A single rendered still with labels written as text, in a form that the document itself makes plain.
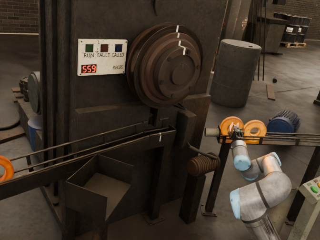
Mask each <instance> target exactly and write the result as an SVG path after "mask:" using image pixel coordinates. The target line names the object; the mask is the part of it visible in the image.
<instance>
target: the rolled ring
mask: <svg viewBox="0 0 320 240"><path fill-rule="evenodd" d="M0 165H1V166H3V167H4V168H5V173H4V175H3V176H2V177H1V178H0V181H3V180H7V179H10V178H12V177H13V174H14V168H13V166H12V163H11V162H10V160H9V159H7V158H6V157H4V156H1V155H0Z"/></svg>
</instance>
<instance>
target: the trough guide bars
mask: <svg viewBox="0 0 320 240"><path fill-rule="evenodd" d="M250 133H257V132H251V131H250ZM266 134H270V135H265V136H243V137H244V138H243V140H259V145H262V141H292V142H295V146H298V145H299V142H320V141H316V140H320V137H315V136H320V134H307V133H278V132H266ZM272 134H284V135H272ZM287 135H292V136H287ZM296 135H298V136H296ZM300 135H312V136H300ZM226 137H228V135H223V134H222V133H221V134H220V139H222V144H225V143H226V140H230V138H226ZM247 138H258V139H247ZM263 138H272V139H263ZM275 139H286V140H275ZM288 139H291V140H288ZM294 139H296V140H294Z"/></svg>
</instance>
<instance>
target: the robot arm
mask: <svg viewBox="0 0 320 240"><path fill-rule="evenodd" d="M243 129H244V128H243V127H242V128H239V123H237V125H235V124H233V122H232V124H231V125H230V127H229V129H228V132H227V134H228V136H229V138H230V139H231V140H232V142H231V143H230V144H229V149H231V150H232V155H233V163H234V166H235V168H236V169H238V170H239V171H240V172H241V174H242V176H243V177H244V178H245V179H246V180H255V179H256V178H257V177H258V175H259V174H261V173H264V175H265V177H264V178H263V179H262V180H259V181H257V182H255V183H252V184H249V185H247V186H244V187H241V188H238V189H236V190H234V191H232V192H231V193H230V202H231V206H232V210H233V213H234V215H235V217H236V219H240V218H241V220H242V222H243V223H244V225H245V227H246V229H247V231H248V233H249V235H250V237H251V239H252V240H281V239H280V237H279V235H278V233H277V231H276V229H275V227H274V225H273V223H272V221H271V219H270V217H269V215H268V211H267V209H269V208H272V207H274V206H276V205H278V204H280V203H281V202H282V201H284V200H285V199H286V198H287V197H288V196H289V194H290V192H291V181H290V179H289V177H288V176H287V175H286V174H285V173H283V172H282V170H281V168H280V166H281V162H280V159H279V157H278V155H277V154H276V153H275V152H272V153H270V154H267V155H265V156H262V157H260V158H257V159H255V160H251V159H250V158H249V155H248V151H247V146H246V143H245V142H244V141H243V135H244V133H245V132H243V131H244V130H243Z"/></svg>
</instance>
